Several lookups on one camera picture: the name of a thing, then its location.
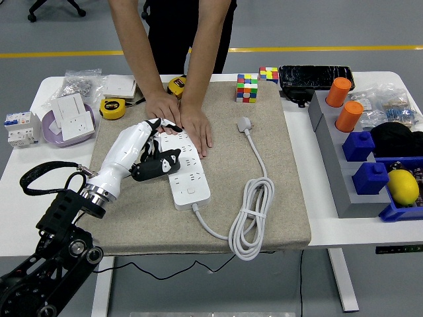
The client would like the person's right hand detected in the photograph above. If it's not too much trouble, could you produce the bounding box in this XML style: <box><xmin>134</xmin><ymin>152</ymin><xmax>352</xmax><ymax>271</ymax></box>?
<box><xmin>144</xmin><ymin>90</ymin><xmax>184</xmax><ymax>136</ymax></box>

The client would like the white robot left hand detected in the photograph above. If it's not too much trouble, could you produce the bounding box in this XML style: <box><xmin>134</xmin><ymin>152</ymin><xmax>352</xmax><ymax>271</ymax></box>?
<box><xmin>86</xmin><ymin>117</ymin><xmax>184</xmax><ymax>202</ymax></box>

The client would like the person's left hand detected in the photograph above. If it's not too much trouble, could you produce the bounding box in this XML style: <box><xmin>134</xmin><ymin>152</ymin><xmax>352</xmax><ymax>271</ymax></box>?
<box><xmin>178</xmin><ymin>100</ymin><xmax>213</xmax><ymax>160</ymax></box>

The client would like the black plug adapter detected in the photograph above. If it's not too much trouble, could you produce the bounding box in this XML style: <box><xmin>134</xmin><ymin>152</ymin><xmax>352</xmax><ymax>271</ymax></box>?
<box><xmin>140</xmin><ymin>152</ymin><xmax>182</xmax><ymax>182</ymax></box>

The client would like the white power strip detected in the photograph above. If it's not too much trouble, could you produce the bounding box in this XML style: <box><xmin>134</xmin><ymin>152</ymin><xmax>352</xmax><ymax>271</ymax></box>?
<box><xmin>157</xmin><ymin>130</ymin><xmax>212</xmax><ymax>211</ymax></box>

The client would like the thin black plug cord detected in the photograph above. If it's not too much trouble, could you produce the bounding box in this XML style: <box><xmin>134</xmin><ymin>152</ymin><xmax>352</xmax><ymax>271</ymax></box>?
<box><xmin>92</xmin><ymin>254</ymin><xmax>237</xmax><ymax>281</ymax></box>

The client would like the dark circuit board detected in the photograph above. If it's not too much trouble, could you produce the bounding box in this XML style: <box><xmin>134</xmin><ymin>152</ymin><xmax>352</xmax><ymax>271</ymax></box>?
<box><xmin>388</xmin><ymin>160</ymin><xmax>423</xmax><ymax>209</ymax></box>

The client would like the yellow tape measure red label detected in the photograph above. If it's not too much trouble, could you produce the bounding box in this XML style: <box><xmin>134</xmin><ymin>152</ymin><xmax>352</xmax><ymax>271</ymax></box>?
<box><xmin>167</xmin><ymin>75</ymin><xmax>188</xmax><ymax>101</ymax></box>

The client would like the white socket panel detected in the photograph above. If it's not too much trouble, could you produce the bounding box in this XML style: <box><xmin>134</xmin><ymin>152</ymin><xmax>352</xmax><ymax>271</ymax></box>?
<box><xmin>60</xmin><ymin>112</ymin><xmax>96</xmax><ymax>143</ymax></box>

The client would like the large colourful puzzle cube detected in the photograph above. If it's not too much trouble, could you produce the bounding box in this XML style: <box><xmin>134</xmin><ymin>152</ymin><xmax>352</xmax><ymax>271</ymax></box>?
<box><xmin>235</xmin><ymin>73</ymin><xmax>259</xmax><ymax>104</ymax></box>

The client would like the grey-brown mat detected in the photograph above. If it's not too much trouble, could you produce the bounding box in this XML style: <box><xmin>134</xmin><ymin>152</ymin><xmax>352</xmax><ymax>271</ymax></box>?
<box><xmin>79</xmin><ymin>81</ymin><xmax>312</xmax><ymax>257</ymax></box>

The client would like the purple bowl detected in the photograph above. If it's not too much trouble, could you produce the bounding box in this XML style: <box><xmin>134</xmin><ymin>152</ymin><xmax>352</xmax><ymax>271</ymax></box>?
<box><xmin>41</xmin><ymin>102</ymin><xmax>100</xmax><ymax>149</ymax></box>

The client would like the person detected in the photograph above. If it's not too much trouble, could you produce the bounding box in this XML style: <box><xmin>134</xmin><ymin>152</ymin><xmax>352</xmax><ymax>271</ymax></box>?
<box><xmin>143</xmin><ymin>0</ymin><xmax>238</xmax><ymax>76</ymax></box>

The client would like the clear bag of metal screws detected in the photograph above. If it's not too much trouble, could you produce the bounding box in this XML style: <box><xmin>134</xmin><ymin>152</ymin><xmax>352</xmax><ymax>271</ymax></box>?
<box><xmin>41</xmin><ymin>68</ymin><xmax>110</xmax><ymax>108</ymax></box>

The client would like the small colourful puzzle cube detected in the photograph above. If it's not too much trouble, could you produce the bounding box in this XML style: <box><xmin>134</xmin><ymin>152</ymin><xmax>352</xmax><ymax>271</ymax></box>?
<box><xmin>258</xmin><ymin>67</ymin><xmax>280</xmax><ymax>85</ymax></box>

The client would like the white circuit breaker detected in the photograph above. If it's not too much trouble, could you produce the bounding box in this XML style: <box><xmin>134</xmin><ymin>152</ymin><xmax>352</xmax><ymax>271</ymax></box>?
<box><xmin>3</xmin><ymin>111</ymin><xmax>42</xmax><ymax>149</ymax></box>

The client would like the black wrapped tray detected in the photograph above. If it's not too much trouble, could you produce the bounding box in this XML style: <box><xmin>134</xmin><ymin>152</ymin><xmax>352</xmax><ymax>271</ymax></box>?
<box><xmin>278</xmin><ymin>65</ymin><xmax>356</xmax><ymax>92</ymax></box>

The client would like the orange cylinder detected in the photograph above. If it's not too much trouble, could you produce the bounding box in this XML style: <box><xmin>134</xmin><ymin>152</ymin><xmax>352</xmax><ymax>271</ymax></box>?
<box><xmin>334</xmin><ymin>100</ymin><xmax>364</xmax><ymax>133</ymax></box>
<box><xmin>325</xmin><ymin>77</ymin><xmax>352</xmax><ymax>108</ymax></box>

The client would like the grey block holder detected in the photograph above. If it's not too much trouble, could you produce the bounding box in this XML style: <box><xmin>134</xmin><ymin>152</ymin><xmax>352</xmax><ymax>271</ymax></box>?
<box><xmin>307</xmin><ymin>90</ymin><xmax>393</xmax><ymax>219</ymax></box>

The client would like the blue block with knob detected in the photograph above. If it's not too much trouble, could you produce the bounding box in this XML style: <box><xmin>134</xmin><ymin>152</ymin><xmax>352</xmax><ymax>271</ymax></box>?
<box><xmin>351</xmin><ymin>161</ymin><xmax>390</xmax><ymax>197</ymax></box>
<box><xmin>342</xmin><ymin>131</ymin><xmax>376</xmax><ymax>162</ymax></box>

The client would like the clear bag of small parts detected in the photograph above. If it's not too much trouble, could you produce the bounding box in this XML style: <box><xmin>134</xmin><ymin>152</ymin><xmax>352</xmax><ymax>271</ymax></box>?
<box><xmin>350</xmin><ymin>82</ymin><xmax>410</xmax><ymax>131</ymax></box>

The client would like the black cloth cap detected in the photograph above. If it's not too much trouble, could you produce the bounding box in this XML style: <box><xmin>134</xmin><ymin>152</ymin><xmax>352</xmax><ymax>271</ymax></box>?
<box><xmin>369</xmin><ymin>122</ymin><xmax>423</xmax><ymax>159</ymax></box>

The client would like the clear bag of blue resistors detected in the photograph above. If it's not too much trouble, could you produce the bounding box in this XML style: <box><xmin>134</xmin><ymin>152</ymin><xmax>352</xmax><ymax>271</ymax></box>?
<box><xmin>379</xmin><ymin>97</ymin><xmax>423</xmax><ymax>130</ymax></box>

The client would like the yellow lemon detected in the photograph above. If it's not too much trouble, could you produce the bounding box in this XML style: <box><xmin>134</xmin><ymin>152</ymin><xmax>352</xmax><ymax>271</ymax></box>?
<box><xmin>386</xmin><ymin>168</ymin><xmax>420</xmax><ymax>206</ymax></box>

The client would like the blue plastic bin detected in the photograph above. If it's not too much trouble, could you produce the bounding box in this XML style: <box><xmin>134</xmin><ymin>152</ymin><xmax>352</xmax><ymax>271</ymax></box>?
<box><xmin>375</xmin><ymin>157</ymin><xmax>423</xmax><ymax>223</ymax></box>

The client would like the black table control panel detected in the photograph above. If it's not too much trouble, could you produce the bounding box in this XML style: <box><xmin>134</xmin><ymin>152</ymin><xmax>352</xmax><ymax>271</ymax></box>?
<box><xmin>375</xmin><ymin>245</ymin><xmax>423</xmax><ymax>255</ymax></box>

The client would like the yellow tape measure black strap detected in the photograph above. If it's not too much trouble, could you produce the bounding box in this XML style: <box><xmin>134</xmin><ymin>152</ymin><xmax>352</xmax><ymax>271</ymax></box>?
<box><xmin>98</xmin><ymin>96</ymin><xmax>146</xmax><ymax>121</ymax></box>

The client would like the white power strip cord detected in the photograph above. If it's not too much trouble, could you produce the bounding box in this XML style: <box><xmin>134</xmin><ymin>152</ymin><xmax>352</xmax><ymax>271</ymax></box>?
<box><xmin>192</xmin><ymin>116</ymin><xmax>276</xmax><ymax>262</ymax></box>

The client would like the white wall switch box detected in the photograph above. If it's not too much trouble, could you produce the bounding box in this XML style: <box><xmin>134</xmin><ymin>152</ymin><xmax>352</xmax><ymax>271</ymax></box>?
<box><xmin>101</xmin><ymin>75</ymin><xmax>138</xmax><ymax>100</ymax></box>

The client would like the white switch panel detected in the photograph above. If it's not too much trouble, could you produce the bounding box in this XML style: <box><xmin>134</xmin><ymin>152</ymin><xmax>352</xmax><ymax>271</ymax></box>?
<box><xmin>50</xmin><ymin>92</ymin><xmax>87</xmax><ymax>129</ymax></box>

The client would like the black device with strap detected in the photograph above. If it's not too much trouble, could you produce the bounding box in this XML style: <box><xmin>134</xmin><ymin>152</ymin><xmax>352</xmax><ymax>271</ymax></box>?
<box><xmin>280</xmin><ymin>86</ymin><xmax>317</xmax><ymax>109</ymax></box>

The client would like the black hanging cable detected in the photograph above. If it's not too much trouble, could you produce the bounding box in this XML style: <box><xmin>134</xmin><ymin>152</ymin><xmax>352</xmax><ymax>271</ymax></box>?
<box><xmin>299</xmin><ymin>249</ymin><xmax>305</xmax><ymax>317</ymax></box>

